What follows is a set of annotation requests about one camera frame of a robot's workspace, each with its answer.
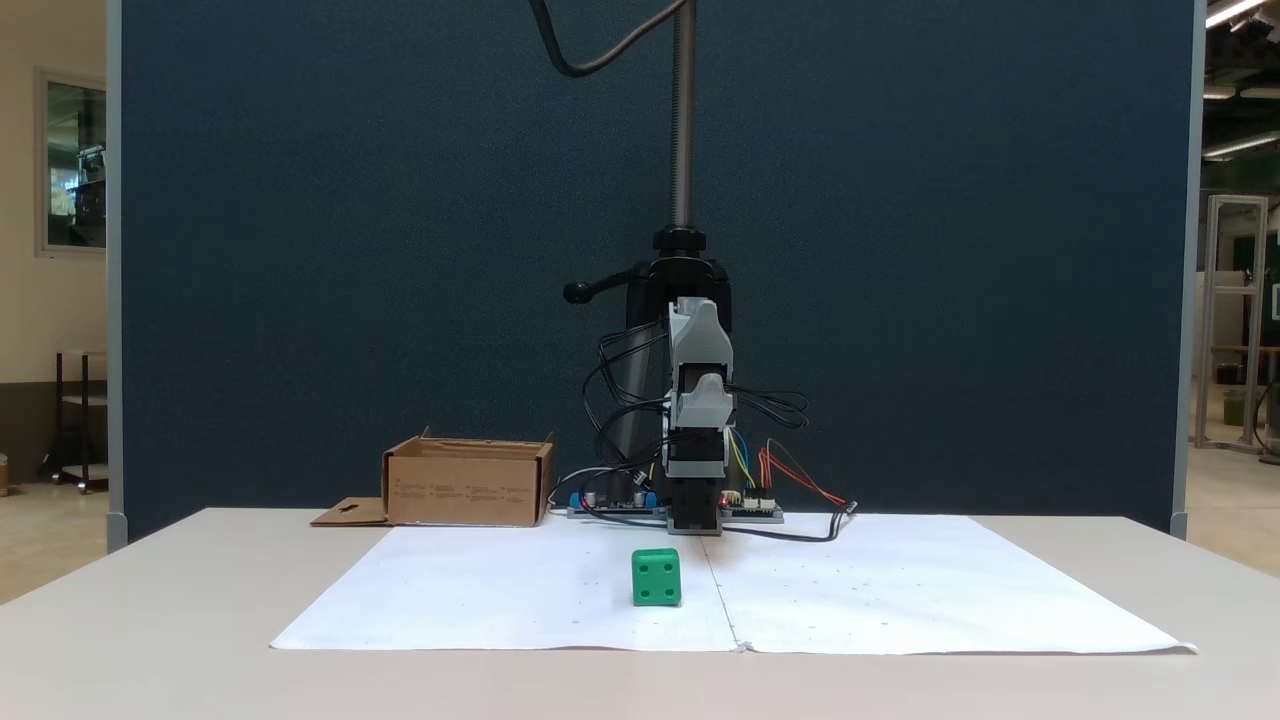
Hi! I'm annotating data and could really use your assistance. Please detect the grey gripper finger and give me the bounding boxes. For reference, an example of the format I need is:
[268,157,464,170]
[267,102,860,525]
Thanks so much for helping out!
[688,372,737,430]

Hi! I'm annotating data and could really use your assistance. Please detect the green die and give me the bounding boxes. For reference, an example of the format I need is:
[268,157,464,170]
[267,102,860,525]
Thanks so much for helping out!
[631,548,683,608]

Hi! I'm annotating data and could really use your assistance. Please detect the blue circuit board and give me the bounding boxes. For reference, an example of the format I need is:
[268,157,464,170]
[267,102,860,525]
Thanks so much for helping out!
[567,487,662,520]

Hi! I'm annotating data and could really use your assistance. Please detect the brown cardboard box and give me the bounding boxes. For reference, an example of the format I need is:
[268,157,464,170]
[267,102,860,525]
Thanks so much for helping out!
[311,427,557,529]

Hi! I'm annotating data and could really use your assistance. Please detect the white paper sheet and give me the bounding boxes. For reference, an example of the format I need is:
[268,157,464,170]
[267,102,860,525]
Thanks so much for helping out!
[270,515,1199,657]

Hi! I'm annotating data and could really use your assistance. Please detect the dark blue partition panel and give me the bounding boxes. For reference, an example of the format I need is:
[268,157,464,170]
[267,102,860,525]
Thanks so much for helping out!
[106,0,1207,549]

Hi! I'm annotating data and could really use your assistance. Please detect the ceiling strip light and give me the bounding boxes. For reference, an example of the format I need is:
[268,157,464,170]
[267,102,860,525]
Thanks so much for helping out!
[1205,0,1269,30]
[1203,130,1280,162]

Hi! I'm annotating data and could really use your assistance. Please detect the black shelf cart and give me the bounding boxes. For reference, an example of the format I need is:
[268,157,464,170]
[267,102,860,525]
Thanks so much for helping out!
[39,349,109,495]

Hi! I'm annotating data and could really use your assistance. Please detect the framed window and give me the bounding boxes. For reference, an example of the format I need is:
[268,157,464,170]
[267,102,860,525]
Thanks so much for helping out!
[34,67,108,260]

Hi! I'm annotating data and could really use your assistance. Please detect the yellow wire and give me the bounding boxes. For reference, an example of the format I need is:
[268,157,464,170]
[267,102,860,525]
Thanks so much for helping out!
[728,427,759,492]

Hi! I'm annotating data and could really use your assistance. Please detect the black looped wrist cable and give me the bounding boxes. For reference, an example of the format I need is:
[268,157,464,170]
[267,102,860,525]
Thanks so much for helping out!
[728,386,810,432]

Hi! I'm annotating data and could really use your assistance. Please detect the red and orange wires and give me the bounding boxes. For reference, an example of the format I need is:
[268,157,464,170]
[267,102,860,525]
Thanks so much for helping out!
[757,438,850,508]

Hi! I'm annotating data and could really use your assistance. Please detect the black elbow to base cable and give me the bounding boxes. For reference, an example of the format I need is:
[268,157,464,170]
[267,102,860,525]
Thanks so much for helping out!
[594,400,669,483]

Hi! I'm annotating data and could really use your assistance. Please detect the black wrist to elbow cable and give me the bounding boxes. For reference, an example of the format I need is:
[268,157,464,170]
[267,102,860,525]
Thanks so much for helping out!
[582,328,672,441]

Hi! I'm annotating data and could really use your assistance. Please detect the black cable with white connector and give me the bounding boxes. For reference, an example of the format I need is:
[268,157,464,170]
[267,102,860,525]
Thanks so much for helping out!
[722,501,860,544]

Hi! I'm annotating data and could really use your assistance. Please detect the camera stand with black clamp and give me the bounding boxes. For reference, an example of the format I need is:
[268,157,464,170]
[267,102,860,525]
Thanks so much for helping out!
[562,0,736,501]

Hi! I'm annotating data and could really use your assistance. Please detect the black camera cable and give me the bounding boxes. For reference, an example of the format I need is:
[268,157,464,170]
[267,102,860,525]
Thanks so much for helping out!
[529,0,692,79]

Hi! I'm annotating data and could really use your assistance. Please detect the aluminium frame rack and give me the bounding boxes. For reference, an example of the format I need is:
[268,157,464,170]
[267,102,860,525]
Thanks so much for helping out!
[1193,194,1272,453]

